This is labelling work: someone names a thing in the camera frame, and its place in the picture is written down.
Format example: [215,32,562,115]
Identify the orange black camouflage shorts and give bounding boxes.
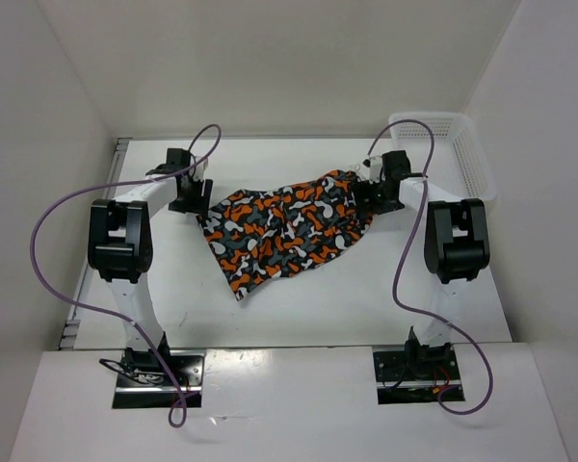
[197,169,374,301]

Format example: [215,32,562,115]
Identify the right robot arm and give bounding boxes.
[353,150,490,379]

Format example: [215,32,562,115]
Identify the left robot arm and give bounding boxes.
[88,148,213,386]

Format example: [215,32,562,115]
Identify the white perforated plastic basket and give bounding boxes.
[388,112,497,202]

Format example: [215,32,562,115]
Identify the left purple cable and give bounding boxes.
[30,123,223,428]

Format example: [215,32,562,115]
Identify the purple cable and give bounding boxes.
[365,119,495,416]
[30,123,223,428]

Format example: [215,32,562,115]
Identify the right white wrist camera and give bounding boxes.
[362,156,382,183]

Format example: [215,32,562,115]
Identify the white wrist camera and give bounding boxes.
[362,156,382,183]
[182,155,208,187]

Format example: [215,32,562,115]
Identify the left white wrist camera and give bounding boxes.
[182,155,208,187]

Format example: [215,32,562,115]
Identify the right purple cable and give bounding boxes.
[365,119,495,416]

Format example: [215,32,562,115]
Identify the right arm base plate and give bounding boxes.
[372,346,465,405]

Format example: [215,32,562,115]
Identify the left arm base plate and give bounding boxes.
[99,350,205,409]

